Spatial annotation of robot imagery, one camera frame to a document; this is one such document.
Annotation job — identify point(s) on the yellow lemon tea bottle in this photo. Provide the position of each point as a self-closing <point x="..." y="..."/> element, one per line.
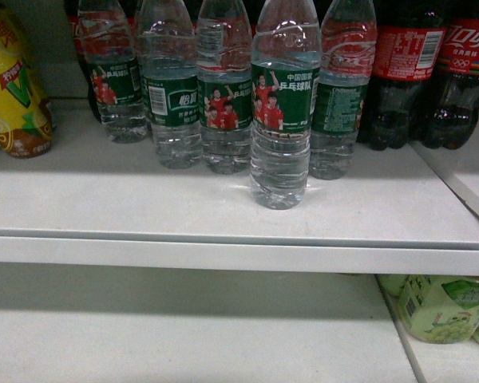
<point x="25" y="119"/>

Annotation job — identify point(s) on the white lower shelf board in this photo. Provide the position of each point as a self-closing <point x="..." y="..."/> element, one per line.
<point x="117" y="324"/>

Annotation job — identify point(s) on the cola bottle left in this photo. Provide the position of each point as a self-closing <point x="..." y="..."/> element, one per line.
<point x="410" y="34"/>

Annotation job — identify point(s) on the white shelf board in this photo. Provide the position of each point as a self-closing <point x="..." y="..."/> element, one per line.
<point x="117" y="324"/>
<point x="92" y="202"/>

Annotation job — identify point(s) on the water bottle team label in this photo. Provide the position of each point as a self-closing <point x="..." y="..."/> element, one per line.
<point x="285" y="62"/>
<point x="223" y="58"/>

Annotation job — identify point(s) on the cola bottle right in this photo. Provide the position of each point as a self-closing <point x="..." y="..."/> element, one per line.
<point x="448" y="111"/>

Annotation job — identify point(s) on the water bottle right text label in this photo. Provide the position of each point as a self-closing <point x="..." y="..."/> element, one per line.
<point x="349" y="35"/>

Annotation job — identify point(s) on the green grape drink carton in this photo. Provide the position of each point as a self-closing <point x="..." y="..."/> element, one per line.
<point x="440" y="309"/>

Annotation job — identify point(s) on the water bottle barcode label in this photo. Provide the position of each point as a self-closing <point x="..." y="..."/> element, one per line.
<point x="166" y="51"/>

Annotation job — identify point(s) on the water bottle far left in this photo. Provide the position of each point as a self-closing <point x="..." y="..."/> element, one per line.
<point x="107" y="44"/>

